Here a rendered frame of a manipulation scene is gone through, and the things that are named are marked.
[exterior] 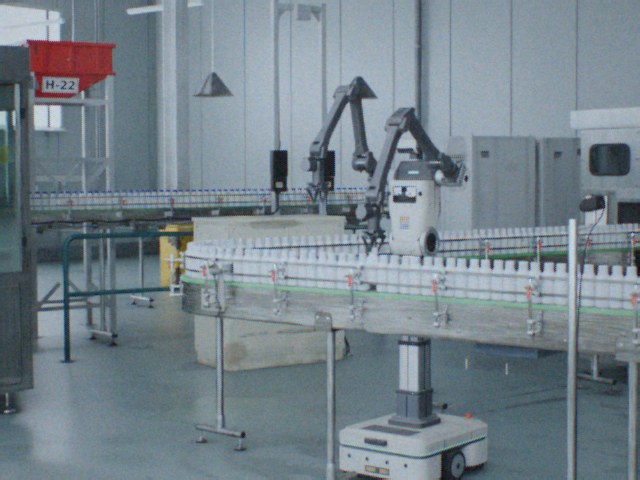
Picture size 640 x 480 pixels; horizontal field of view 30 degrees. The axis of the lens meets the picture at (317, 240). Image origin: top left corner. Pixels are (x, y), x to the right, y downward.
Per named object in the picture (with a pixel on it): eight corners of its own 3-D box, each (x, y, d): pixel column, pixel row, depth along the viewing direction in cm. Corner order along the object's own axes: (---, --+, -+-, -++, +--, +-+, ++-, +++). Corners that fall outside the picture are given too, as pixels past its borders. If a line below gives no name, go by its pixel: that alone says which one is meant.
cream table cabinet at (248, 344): (305, 350, 1052) (304, 214, 1046) (346, 359, 1000) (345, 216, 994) (192, 361, 992) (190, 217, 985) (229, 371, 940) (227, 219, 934)
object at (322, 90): (317, 237, 1204) (316, 4, 1191) (323, 237, 1211) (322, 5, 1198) (325, 237, 1198) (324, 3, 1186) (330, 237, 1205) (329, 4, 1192)
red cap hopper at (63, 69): (30, 338, 1136) (25, 38, 1120) (5, 330, 1196) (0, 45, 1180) (120, 331, 1186) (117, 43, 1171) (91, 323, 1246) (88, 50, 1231)
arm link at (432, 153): (413, 100, 558) (395, 100, 564) (402, 122, 552) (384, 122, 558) (453, 161, 587) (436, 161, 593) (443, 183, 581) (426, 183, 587)
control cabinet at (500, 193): (501, 325, 1220) (502, 134, 1209) (535, 330, 1178) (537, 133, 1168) (437, 331, 1175) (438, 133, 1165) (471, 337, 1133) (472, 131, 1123)
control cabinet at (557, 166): (566, 319, 1269) (567, 136, 1259) (601, 323, 1227) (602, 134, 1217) (507, 324, 1224) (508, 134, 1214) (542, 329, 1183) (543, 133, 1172)
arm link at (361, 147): (366, 81, 606) (350, 83, 612) (350, 85, 596) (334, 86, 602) (377, 169, 614) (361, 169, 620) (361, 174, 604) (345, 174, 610)
